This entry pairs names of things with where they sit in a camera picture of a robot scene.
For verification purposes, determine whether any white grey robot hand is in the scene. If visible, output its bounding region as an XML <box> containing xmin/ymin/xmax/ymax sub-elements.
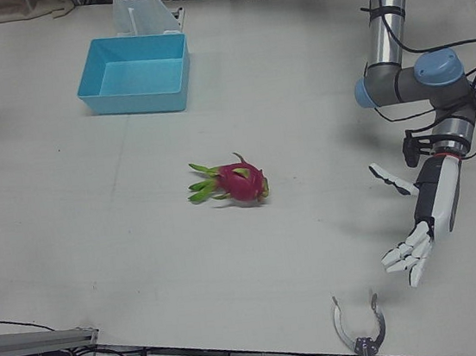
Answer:
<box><xmin>368</xmin><ymin>151</ymin><xmax>476</xmax><ymax>292</ymax></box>

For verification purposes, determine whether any pink green dragon fruit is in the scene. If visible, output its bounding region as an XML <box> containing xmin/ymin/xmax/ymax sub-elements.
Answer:
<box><xmin>182</xmin><ymin>147</ymin><xmax>273</xmax><ymax>215</ymax></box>

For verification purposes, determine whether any metal reacher grabber tool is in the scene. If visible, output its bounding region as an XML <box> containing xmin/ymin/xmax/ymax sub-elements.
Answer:
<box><xmin>329</xmin><ymin>288</ymin><xmax>391</xmax><ymax>356</ymax></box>

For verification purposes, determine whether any light blue plastic bin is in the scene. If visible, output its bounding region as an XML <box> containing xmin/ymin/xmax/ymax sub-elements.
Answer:
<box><xmin>69</xmin><ymin>26</ymin><xmax>197</xmax><ymax>125</ymax></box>

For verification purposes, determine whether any white pedestal stand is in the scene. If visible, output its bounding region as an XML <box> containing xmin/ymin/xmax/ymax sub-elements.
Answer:
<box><xmin>110</xmin><ymin>0</ymin><xmax>189</xmax><ymax>42</ymax></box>

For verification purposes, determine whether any aluminium profile post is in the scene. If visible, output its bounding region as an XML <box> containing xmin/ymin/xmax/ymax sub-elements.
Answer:
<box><xmin>0</xmin><ymin>321</ymin><xmax>102</xmax><ymax>356</ymax></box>

